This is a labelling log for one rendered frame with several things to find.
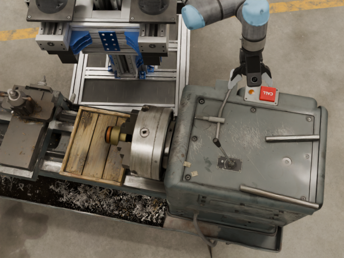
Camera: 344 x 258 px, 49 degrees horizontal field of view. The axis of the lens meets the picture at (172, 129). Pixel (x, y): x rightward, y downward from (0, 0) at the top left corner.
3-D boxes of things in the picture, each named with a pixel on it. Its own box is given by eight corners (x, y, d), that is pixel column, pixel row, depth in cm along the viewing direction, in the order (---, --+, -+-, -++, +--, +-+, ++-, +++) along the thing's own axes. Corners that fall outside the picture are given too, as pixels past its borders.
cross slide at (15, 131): (58, 90, 192) (55, 86, 188) (30, 171, 177) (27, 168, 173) (27, 85, 193) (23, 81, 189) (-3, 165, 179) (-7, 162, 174)
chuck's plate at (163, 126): (175, 120, 182) (171, 98, 152) (162, 184, 175) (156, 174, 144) (168, 119, 183) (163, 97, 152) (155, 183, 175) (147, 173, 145)
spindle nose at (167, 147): (178, 129, 176) (177, 115, 156) (170, 173, 171) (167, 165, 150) (172, 128, 176) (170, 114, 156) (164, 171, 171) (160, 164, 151)
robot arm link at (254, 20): (261, -10, 109) (276, 7, 104) (258, 20, 118) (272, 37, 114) (236, -1, 108) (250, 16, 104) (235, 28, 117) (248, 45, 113)
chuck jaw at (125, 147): (143, 144, 161) (136, 169, 155) (144, 149, 165) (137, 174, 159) (118, 140, 162) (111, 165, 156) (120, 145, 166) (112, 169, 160)
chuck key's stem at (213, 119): (194, 120, 148) (223, 125, 147) (195, 117, 146) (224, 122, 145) (195, 115, 149) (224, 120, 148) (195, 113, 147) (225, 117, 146)
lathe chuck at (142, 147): (168, 119, 183) (163, 97, 152) (155, 183, 175) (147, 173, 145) (150, 116, 184) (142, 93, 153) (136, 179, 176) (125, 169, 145)
